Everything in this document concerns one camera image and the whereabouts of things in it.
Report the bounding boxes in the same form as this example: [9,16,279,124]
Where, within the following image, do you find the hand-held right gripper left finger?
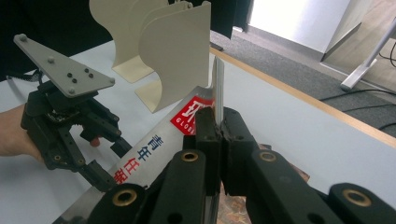
[183,106,223,197]

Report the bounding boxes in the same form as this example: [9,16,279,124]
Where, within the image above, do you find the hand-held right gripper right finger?
[220,106,260,197]

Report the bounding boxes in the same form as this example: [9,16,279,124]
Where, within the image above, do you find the beige expandable book rack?
[89,0,213,114]

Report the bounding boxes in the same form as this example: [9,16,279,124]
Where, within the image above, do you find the black floor cables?
[319,40,396,132]

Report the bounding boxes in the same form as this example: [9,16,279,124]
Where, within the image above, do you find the white metal desk frame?
[340,18,396,91]

